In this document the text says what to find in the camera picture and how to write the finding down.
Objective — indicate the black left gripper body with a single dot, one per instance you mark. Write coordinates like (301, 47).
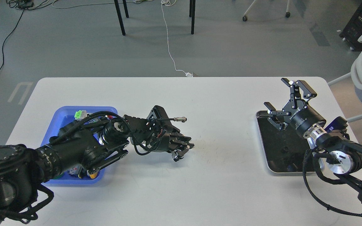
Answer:
(161, 144)

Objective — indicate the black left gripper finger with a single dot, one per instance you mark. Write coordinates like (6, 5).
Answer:
(179, 139)
(178, 151)

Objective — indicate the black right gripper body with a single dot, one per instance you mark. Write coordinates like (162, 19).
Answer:
(302, 119)

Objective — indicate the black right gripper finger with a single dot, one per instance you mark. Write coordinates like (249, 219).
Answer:
(300, 94)
(280, 119)

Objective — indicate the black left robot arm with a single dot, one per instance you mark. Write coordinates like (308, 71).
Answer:
(24, 170)

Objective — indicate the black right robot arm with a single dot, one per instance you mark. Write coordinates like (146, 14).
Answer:
(336, 159)

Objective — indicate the green terminal block part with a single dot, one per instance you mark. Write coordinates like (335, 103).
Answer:
(80, 115)

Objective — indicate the metal tray with black mat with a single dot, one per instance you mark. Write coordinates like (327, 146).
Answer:
(283, 150)

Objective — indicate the white chair base with wheels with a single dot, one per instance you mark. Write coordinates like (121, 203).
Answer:
(259, 10)

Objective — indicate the black equipment case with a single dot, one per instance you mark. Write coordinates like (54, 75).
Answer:
(353, 30)

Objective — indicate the blue plastic tray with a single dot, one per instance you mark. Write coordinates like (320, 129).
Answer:
(70, 152)

